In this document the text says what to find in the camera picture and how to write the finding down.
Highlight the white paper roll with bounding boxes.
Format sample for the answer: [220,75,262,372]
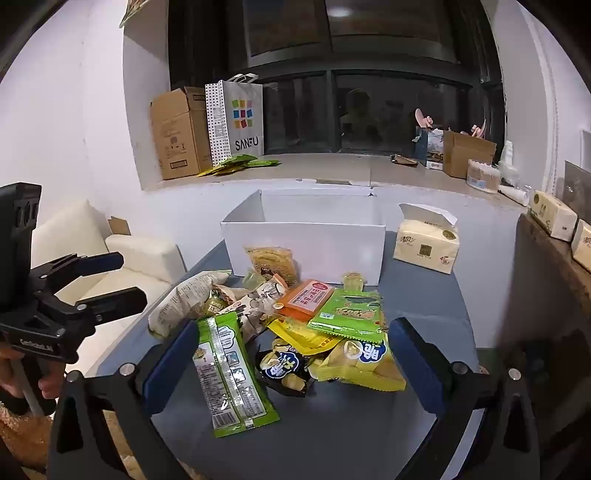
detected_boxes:
[498,185,529,206]

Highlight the large white snack bag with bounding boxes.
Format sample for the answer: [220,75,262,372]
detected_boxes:
[148,270,232,340]

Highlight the white printed shopping bag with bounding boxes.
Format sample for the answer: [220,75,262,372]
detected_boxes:
[205,73,265,166]

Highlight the yellow noodle snack packet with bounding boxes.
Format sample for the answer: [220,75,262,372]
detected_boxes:
[244,246,301,289]

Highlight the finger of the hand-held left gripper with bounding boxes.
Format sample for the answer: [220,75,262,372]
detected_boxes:
[41,286,148,327]
[31,251,124,292]

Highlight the yellow blue-print snack bag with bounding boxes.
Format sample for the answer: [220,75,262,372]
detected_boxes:
[307,335,407,393]

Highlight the small brown cardboard box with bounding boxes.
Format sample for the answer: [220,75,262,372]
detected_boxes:
[442,130,498,180]

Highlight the large brown cardboard box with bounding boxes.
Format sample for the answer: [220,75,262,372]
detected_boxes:
[150,87,214,181]

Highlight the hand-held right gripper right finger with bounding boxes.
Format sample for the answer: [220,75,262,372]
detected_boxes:
[390,316,541,480]

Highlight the black framed window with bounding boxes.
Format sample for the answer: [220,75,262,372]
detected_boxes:
[168,0,506,155]

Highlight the white sofa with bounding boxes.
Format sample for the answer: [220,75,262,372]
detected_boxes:
[30,199,188,310]

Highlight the dark blue snack packet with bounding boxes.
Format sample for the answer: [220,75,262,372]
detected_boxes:
[256,342,311,398]

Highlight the cotton swab container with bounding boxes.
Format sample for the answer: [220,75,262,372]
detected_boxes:
[466,159,502,193]

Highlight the pile of green packets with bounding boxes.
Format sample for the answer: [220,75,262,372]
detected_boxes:
[198,154,281,177]

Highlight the small brown snack packet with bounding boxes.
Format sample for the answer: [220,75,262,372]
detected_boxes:
[210,286,250,315]

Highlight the square green snack packet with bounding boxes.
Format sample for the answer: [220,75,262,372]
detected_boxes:
[307,288,386,344]

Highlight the blue printed box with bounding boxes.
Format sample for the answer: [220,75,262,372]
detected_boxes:
[414,127,446,169]

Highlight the white cartoon snack packet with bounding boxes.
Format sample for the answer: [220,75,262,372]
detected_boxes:
[217,277,289,344]

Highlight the long green snack packet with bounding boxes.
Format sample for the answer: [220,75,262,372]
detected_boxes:
[196,311,281,439]

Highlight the grey metal sheet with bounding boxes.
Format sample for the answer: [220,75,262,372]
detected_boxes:
[564,161,591,204]

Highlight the orange snack packet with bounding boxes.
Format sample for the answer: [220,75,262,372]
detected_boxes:
[276,278,334,322]

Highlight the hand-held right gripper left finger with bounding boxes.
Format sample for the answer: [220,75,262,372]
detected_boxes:
[46,318,201,480]

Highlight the white cardboard box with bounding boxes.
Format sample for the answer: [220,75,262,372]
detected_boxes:
[220,188,386,286]

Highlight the person's left hand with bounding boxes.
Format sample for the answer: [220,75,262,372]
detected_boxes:
[0,344,66,402]

